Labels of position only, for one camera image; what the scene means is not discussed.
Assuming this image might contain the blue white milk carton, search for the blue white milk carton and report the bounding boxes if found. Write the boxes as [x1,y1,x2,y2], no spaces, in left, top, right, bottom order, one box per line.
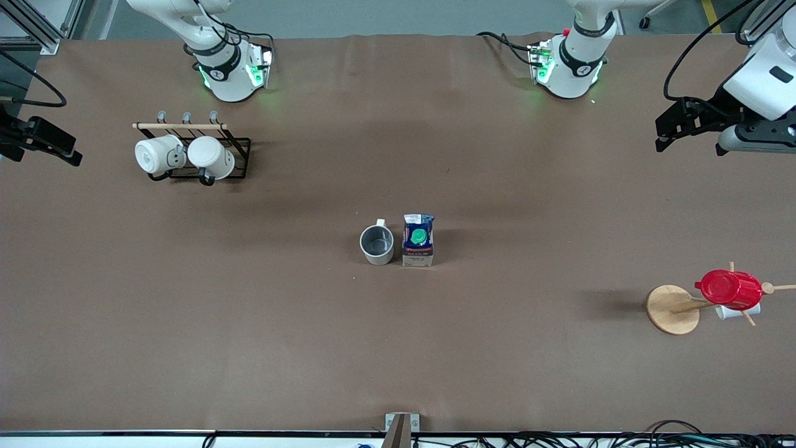
[402,214,435,268]

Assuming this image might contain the grey ceramic mug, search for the grey ceramic mug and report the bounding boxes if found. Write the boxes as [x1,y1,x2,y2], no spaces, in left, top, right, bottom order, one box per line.
[359,218,395,266]

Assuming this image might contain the red plastic cup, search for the red plastic cup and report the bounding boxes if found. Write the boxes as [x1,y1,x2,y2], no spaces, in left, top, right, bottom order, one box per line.
[695,269,763,311]

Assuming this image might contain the small white cup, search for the small white cup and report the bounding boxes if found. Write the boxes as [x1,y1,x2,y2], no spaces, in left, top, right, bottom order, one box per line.
[714,303,761,321]

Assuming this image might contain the white mug with print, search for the white mug with print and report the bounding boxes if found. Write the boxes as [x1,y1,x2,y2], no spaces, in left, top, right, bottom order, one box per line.
[135,135,186,175]

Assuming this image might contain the office chair caster leg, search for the office chair caster leg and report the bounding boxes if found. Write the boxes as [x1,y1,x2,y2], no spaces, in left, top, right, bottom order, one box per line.
[639,0,680,30]

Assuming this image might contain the plain white mug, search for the plain white mug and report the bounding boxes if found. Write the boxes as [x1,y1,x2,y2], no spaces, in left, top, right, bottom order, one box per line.
[187,136,236,186]

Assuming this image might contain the wooden mug tree stand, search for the wooden mug tree stand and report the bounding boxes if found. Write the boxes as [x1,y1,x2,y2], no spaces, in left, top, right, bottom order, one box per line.
[646,261,796,336]

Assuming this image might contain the brown paper table cover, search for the brown paper table cover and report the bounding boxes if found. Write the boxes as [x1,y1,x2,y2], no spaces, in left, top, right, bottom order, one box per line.
[0,32,796,434]

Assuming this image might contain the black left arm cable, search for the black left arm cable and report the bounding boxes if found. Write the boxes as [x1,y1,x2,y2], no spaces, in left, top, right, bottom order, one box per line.
[662,0,764,108]

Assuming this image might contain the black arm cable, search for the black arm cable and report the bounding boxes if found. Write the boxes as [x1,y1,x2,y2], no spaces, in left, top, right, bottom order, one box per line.
[662,0,764,108]
[0,52,67,108]

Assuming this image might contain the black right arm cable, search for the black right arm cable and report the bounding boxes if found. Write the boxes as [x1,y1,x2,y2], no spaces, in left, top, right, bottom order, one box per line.
[0,52,67,108]

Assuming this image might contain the aluminium frame profile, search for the aluminium frame profile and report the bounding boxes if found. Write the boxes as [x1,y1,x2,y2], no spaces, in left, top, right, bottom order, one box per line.
[743,0,785,49]
[0,0,85,55]

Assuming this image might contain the black base power cable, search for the black base power cable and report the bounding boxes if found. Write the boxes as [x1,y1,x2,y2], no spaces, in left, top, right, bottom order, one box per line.
[476,31,537,66]

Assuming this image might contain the black wire mug rack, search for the black wire mug rack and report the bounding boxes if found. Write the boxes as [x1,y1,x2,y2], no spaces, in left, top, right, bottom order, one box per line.
[132,110,252,186]

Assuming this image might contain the black cable bundle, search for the black cable bundle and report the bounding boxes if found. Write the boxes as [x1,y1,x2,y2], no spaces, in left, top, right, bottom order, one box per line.
[202,420,796,448]

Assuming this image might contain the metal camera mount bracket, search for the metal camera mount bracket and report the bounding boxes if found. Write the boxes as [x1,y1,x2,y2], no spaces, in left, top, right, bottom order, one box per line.
[381,413,420,448]

